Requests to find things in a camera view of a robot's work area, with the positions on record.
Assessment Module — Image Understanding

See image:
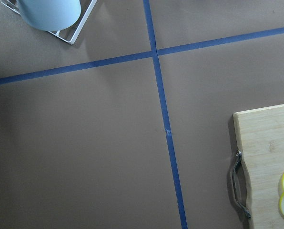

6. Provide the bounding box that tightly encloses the bamboo cutting board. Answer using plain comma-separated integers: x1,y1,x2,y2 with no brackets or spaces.
231,104,284,229

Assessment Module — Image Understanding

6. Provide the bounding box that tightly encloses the light blue pastel cup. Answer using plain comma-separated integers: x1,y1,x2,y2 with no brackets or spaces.
18,0,81,31

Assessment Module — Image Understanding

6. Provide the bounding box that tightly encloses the white wire cup rack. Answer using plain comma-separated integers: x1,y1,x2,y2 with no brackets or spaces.
1,0,97,45

